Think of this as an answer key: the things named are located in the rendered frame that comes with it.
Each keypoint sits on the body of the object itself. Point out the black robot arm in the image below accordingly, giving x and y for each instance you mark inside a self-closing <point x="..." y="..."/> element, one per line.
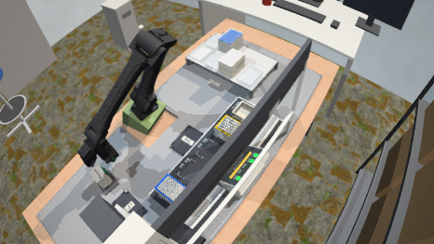
<point x="156" y="46"/>

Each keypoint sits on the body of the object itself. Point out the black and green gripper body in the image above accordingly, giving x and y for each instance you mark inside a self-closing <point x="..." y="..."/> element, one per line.
<point x="111" y="151"/>

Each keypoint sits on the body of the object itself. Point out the dark grey regrip nest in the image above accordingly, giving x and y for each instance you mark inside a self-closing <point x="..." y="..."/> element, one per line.
<point x="186" y="140"/>

